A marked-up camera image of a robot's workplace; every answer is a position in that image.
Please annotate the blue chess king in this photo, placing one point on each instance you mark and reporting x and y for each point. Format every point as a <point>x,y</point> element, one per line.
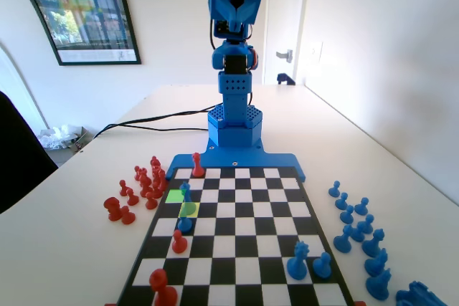
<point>185,226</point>

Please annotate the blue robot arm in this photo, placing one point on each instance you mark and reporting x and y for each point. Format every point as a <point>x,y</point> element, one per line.
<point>235,87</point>

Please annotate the red chess queen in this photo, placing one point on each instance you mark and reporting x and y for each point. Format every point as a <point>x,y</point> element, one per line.
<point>196,170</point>

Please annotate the red chess pawn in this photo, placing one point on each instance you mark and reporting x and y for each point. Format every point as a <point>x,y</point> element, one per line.
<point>151,203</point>
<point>137,174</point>
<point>179,245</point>
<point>123,190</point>
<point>132,199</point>
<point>127,217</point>

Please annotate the blue chess pawn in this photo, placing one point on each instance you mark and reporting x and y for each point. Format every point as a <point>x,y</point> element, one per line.
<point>344,241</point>
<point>362,208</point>
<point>347,216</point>
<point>368,226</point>
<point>358,234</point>
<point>322,267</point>
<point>334,190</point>
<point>342,203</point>

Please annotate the blue chess queen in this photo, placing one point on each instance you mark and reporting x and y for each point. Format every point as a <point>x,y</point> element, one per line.
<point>297,266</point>

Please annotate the blue chess bishop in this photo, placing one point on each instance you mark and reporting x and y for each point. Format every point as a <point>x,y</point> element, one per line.
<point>373,247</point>

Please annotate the blue chess knight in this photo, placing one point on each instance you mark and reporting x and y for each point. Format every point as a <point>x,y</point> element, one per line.
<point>376,264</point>
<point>379,286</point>

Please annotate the red chess bishop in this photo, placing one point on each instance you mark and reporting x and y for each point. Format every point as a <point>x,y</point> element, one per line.
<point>162,291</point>

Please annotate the blue chess rook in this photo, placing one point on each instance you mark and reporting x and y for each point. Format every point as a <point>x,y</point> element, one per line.
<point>419,297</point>

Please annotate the white door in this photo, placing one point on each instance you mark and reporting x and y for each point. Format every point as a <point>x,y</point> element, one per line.
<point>283,15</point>

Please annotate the blue printed part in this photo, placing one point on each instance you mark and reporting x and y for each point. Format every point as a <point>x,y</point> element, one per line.
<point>285,79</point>

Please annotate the black framed poster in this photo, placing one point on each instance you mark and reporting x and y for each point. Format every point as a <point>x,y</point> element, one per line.
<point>89,15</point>

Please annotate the cardboard box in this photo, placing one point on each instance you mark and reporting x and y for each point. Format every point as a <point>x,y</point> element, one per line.
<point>81,138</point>

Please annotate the crumpled white paper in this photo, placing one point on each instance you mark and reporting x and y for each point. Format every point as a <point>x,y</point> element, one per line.
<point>57,135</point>

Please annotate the black and white chessboard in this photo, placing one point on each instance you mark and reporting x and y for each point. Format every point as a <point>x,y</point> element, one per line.
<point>244,234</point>

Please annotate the small gripper camera module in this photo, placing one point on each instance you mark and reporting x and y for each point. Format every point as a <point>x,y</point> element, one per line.
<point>227,29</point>

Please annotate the blue base plate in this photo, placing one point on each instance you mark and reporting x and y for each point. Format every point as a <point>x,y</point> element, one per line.
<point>251,161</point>

